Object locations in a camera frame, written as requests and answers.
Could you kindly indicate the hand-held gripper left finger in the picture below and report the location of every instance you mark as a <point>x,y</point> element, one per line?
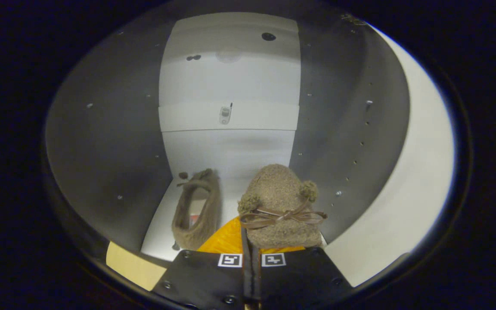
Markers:
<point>205,280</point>

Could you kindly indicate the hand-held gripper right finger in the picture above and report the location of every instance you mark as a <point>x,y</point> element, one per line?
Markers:
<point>299,280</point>

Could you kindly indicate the brown fuzzy shoe with bow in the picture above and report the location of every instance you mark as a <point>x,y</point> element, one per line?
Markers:
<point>207,215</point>
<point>280,189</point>

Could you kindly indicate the white shoe cabinet door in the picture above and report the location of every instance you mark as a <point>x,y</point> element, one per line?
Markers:
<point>420,172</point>

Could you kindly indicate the white cabinet shelf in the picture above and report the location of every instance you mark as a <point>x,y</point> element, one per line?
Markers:
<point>265,117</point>

